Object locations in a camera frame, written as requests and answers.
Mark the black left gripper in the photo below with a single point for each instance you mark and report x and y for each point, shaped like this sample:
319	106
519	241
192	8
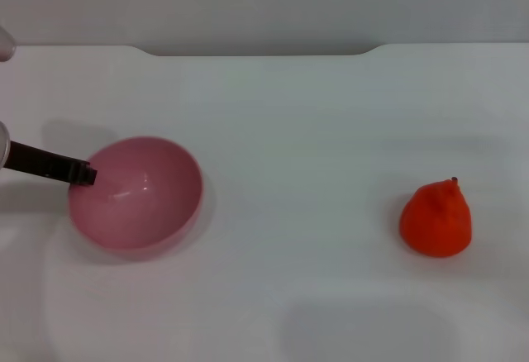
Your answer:
39	161

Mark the pink plastic bowl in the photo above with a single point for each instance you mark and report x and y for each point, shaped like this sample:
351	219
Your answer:
140	209

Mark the orange toy fruit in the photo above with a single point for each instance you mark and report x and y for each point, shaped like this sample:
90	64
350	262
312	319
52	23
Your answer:
434	223

